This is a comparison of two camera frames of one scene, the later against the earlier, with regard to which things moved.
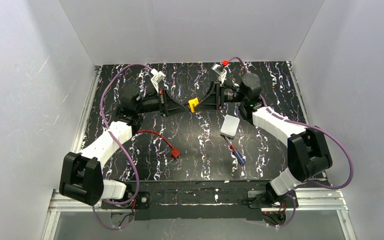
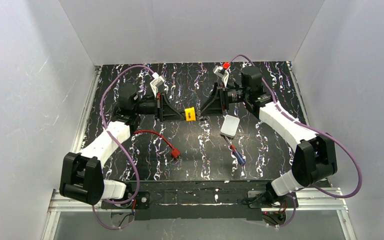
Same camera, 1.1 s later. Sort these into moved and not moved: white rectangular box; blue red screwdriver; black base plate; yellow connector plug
Moved: yellow connector plug
Not moved: black base plate; blue red screwdriver; white rectangular box
